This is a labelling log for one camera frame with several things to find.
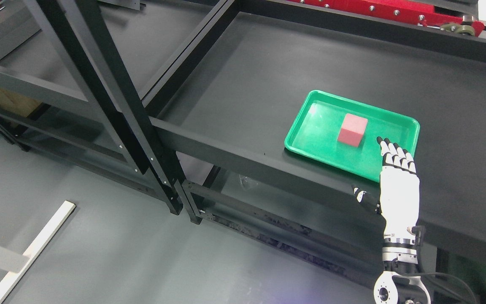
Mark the black metal shelf centre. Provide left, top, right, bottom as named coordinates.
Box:
left=140, top=0, right=486, bottom=304

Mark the black metal shelf left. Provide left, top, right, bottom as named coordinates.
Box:
left=0, top=0, right=235, bottom=221

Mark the red metal rail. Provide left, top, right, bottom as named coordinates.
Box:
left=299, top=0, right=486, bottom=37

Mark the clear plastic bag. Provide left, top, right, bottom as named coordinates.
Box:
left=239, top=175, right=260, bottom=190

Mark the pink cube block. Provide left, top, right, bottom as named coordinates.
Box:
left=337, top=113, right=368, bottom=147

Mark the white table leg base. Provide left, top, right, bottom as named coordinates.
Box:
left=0, top=201, right=76, bottom=304

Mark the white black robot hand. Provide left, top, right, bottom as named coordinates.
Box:
left=352, top=136, right=420, bottom=244

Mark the green plastic tray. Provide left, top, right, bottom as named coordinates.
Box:
left=285, top=90, right=420, bottom=182

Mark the black metal shelf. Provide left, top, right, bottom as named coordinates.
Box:
left=140, top=0, right=486, bottom=304
left=0, top=0, right=235, bottom=221

